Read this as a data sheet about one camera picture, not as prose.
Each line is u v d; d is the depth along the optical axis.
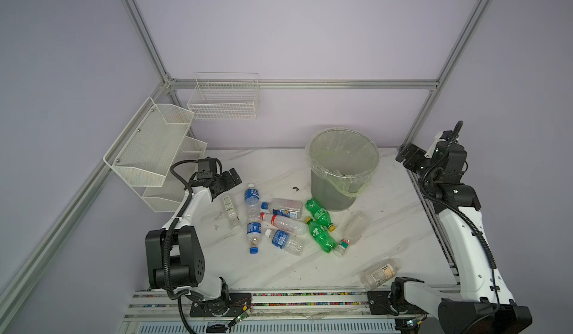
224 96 0.96
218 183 0.76
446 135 0.58
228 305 0.73
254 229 0.86
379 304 0.73
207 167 0.68
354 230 0.88
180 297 0.45
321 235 0.84
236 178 0.82
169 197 0.73
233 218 0.93
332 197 0.83
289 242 0.88
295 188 1.04
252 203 0.98
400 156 0.66
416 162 0.63
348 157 0.95
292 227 0.86
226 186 0.82
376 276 0.75
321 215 0.90
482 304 0.37
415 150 0.62
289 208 0.96
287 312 0.73
